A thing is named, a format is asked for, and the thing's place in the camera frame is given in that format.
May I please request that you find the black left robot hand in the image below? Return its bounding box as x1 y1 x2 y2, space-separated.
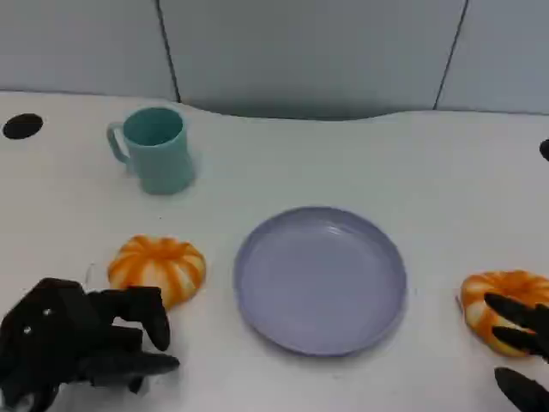
0 277 181 412

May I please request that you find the orange and white bread roll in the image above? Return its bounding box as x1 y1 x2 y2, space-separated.
106 234 207 311
460 270 549 359

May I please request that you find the lilac plate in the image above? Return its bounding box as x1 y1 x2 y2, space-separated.
233 206 408 357

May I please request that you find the pale green mug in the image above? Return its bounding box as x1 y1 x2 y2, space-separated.
106 106 196 196

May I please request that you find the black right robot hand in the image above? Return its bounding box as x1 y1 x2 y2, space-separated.
483 293 549 412

